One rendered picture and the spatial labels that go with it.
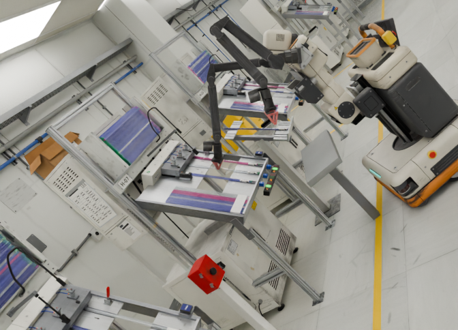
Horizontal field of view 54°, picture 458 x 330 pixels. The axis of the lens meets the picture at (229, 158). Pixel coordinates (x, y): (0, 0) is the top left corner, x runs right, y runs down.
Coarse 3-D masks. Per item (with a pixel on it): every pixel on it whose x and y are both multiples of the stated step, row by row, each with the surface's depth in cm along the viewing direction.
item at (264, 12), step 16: (256, 0) 696; (272, 0) 699; (288, 0) 746; (304, 0) 713; (256, 16) 708; (272, 16) 702; (288, 16) 694; (304, 16) 688; (320, 16) 681; (320, 32) 717; (352, 32) 746; (320, 48) 705; (336, 48) 728; (336, 64) 711
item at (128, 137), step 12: (132, 108) 328; (120, 120) 308; (132, 120) 317; (144, 120) 326; (108, 132) 295; (120, 132) 302; (132, 132) 310; (144, 132) 319; (108, 144) 290; (120, 144) 296; (132, 144) 304; (144, 144) 312; (120, 156) 292; (132, 156) 298
